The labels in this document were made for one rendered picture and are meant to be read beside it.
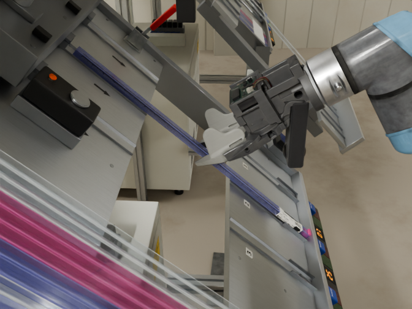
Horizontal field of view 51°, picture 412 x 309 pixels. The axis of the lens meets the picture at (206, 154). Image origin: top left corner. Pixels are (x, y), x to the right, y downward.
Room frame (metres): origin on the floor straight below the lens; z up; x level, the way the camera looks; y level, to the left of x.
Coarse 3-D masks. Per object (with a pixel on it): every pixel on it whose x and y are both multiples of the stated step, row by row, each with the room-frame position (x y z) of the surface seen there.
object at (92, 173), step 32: (96, 32) 0.69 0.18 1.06; (64, 64) 0.55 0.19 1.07; (128, 64) 0.68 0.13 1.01; (160, 64) 0.77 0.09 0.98; (0, 96) 0.41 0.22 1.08; (96, 96) 0.53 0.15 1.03; (0, 128) 0.37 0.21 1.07; (32, 128) 0.40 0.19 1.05; (96, 128) 0.47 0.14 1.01; (128, 128) 0.52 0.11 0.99; (32, 160) 0.36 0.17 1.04; (64, 160) 0.38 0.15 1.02; (96, 160) 0.42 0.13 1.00; (128, 160) 0.45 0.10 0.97; (64, 192) 0.34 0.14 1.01; (96, 192) 0.37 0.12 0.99
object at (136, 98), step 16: (80, 48) 0.59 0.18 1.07; (96, 64) 0.59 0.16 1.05; (112, 80) 0.58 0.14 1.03; (128, 96) 0.58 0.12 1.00; (160, 112) 0.59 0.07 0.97; (176, 128) 0.58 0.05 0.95; (192, 144) 0.58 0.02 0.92; (240, 176) 0.59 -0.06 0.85; (256, 192) 0.57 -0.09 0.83; (272, 208) 0.57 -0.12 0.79
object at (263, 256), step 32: (256, 160) 0.71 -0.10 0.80; (288, 192) 0.67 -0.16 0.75; (256, 224) 0.51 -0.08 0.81; (288, 224) 0.56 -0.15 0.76; (224, 256) 0.41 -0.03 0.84; (256, 256) 0.44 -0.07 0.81; (288, 256) 0.49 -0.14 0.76; (224, 288) 0.36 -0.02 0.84; (256, 288) 0.38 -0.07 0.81; (288, 288) 0.42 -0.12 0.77
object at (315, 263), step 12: (300, 180) 0.73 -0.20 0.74; (300, 192) 0.69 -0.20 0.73; (300, 204) 0.66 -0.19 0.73; (300, 216) 0.63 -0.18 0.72; (312, 228) 0.58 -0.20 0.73; (312, 240) 0.55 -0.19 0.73; (312, 252) 0.53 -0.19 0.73; (312, 264) 0.50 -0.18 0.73; (324, 276) 0.47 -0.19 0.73; (324, 288) 0.45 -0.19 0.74; (324, 300) 0.43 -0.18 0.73
